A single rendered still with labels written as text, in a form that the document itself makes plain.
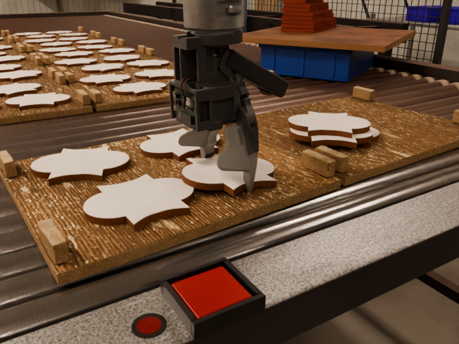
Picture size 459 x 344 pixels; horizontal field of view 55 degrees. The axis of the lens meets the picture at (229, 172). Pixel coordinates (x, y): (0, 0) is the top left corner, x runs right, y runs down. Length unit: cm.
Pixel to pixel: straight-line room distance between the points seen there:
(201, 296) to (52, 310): 14
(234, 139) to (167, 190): 11
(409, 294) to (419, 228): 146
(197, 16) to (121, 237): 27
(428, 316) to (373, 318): 22
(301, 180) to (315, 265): 18
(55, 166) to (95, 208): 17
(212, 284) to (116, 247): 12
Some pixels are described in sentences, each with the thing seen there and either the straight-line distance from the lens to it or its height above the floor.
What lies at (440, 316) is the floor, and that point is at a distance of 200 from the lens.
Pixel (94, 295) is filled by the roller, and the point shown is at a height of 92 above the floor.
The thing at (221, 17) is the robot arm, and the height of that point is 117.
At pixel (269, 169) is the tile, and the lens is 66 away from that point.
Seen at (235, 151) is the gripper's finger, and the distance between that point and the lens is 58.
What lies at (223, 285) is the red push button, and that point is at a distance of 45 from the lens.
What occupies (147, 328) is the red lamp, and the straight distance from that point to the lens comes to 43.
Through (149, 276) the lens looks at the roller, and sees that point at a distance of 49.
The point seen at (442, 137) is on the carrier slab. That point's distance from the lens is 92.
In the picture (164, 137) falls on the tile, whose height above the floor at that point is 95.
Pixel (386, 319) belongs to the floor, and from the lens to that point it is 191.
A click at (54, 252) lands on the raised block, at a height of 95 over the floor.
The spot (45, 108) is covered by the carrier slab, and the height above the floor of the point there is 94.
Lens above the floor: 120
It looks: 23 degrees down
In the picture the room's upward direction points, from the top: straight up
